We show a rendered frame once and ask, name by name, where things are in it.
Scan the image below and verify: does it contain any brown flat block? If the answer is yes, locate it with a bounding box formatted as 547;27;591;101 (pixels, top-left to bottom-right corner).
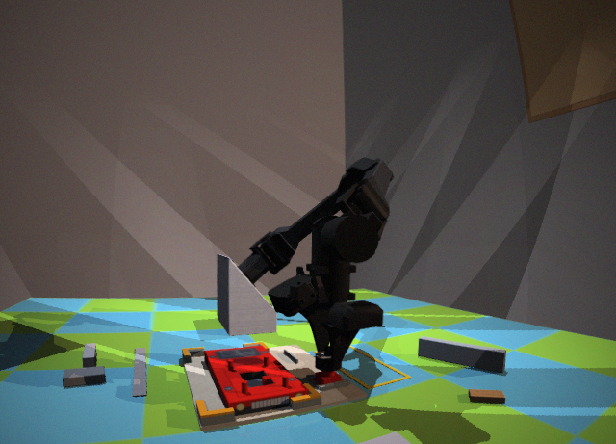
468;389;506;403

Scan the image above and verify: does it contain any black tyre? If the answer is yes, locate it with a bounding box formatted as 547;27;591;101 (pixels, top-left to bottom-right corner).
316;352;342;372

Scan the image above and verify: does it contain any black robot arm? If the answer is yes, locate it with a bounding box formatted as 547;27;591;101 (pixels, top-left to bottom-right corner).
238;157;394;317

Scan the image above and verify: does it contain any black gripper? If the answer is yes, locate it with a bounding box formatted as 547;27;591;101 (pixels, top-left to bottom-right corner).
298;257;383;366

